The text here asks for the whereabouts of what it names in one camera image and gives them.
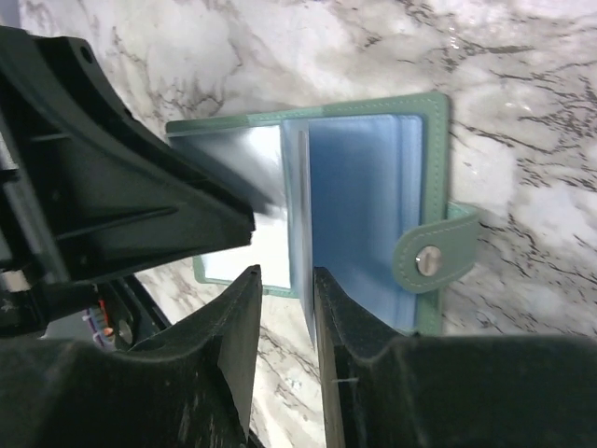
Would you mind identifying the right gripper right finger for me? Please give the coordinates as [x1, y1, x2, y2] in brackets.
[314, 268, 596, 447]

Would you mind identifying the green card holder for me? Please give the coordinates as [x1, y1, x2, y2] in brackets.
[166, 91, 479, 335]

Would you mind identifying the white credit card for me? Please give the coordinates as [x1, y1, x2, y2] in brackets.
[200, 126, 290, 288]

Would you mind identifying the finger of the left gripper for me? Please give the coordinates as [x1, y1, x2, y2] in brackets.
[1, 27, 255, 336]

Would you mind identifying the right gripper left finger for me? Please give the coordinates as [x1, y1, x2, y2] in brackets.
[1, 265, 262, 447]

